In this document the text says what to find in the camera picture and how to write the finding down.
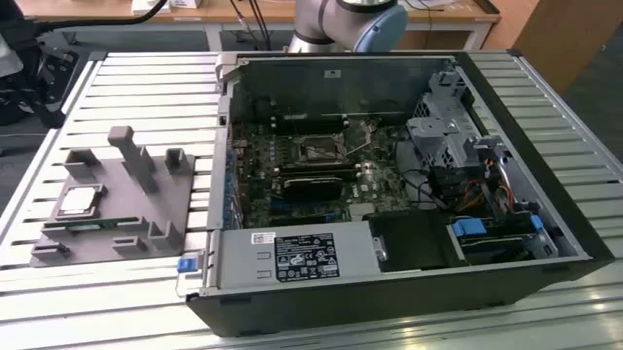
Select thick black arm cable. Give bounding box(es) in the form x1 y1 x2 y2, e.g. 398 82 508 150
0 0 172 31

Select blue disk carrier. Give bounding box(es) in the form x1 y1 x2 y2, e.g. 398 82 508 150
449 216 488 241

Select orange and yellow wire bundle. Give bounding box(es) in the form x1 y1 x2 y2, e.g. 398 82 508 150
456 156 517 213

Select black RAM slot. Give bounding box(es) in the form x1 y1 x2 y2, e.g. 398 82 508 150
277 164 357 180

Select black expansion card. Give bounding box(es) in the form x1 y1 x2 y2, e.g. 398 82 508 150
280 176 345 203

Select thin black wire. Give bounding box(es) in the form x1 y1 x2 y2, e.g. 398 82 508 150
397 168 441 206

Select green motherboard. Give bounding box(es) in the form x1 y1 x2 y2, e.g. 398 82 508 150
224 119 410 231

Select green RAM stick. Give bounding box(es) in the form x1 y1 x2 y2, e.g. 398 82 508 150
65 217 140 233

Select silver square CPU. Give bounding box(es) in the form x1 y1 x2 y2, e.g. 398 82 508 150
54 184 106 220

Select wooden desk white frame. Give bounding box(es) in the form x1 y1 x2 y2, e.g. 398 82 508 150
18 0 503 52

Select black open PC case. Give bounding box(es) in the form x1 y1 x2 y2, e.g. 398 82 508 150
184 50 615 338

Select metal socket cover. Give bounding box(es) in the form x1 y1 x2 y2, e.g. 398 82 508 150
354 120 380 147

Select grey metal drive cage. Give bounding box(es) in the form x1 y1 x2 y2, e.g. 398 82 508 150
404 70 503 169

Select hanging desk cables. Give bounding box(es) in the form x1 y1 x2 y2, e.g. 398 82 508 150
233 0 274 52

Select CPU socket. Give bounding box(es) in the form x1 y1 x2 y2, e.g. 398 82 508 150
294 136 349 163

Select silver power supply with label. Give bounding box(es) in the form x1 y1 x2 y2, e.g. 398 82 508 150
212 219 386 295

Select wooden cabinet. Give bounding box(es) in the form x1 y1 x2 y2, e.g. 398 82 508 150
511 0 623 96

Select grey parts rack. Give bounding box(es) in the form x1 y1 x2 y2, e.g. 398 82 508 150
28 125 198 270

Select blue case latch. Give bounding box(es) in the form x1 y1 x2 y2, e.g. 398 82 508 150
176 256 204 275

